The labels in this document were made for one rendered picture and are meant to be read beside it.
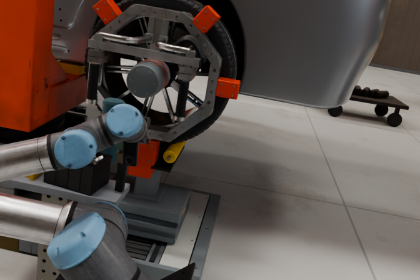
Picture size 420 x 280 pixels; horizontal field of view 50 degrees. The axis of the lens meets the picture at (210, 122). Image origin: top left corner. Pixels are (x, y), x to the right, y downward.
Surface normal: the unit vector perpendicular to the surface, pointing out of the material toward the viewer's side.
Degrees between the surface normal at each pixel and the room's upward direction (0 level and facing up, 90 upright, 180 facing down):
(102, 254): 57
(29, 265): 0
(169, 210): 0
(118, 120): 62
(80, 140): 76
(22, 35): 90
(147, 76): 90
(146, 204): 0
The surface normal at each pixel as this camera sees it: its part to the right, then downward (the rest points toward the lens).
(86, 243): 0.44, -0.22
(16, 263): 0.16, -0.95
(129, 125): 0.08, -0.22
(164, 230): -0.13, 0.26
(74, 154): 0.21, 0.08
